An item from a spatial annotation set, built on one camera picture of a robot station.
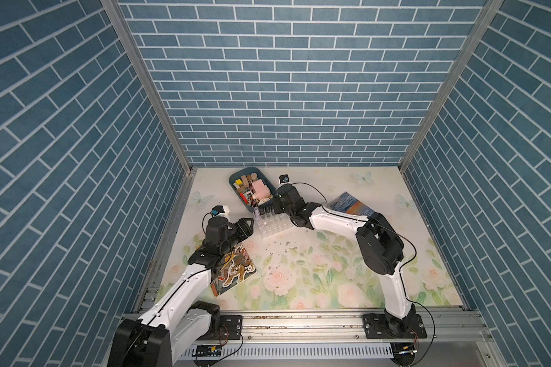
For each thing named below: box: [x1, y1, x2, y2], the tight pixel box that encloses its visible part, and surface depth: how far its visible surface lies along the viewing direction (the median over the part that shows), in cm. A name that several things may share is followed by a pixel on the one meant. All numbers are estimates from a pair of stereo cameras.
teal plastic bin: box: [228, 166, 278, 213], surface depth 109 cm
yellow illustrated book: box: [210, 243, 258, 297], surface depth 86 cm
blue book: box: [325, 191, 377, 218], surface depth 107 cm
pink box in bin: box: [251, 178, 271, 200], surface depth 105 cm
